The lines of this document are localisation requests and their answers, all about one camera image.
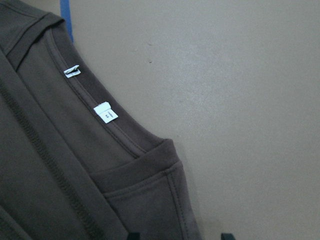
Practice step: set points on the dark brown t-shirt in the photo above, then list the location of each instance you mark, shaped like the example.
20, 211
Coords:
74, 165

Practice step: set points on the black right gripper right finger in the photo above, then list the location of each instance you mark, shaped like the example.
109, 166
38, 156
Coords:
227, 236

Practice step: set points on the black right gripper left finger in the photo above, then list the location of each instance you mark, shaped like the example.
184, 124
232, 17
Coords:
133, 236

